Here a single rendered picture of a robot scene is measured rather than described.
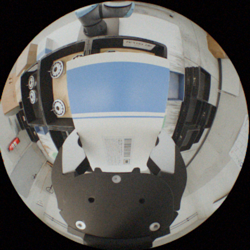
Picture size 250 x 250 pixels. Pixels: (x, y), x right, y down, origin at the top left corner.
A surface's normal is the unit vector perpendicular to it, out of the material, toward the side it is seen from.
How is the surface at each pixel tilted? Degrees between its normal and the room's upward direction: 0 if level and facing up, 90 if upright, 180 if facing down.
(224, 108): 90
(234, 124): 90
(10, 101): 78
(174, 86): 0
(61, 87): 0
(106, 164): 0
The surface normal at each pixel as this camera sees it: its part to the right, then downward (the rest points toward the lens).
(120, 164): 0.04, 0.48
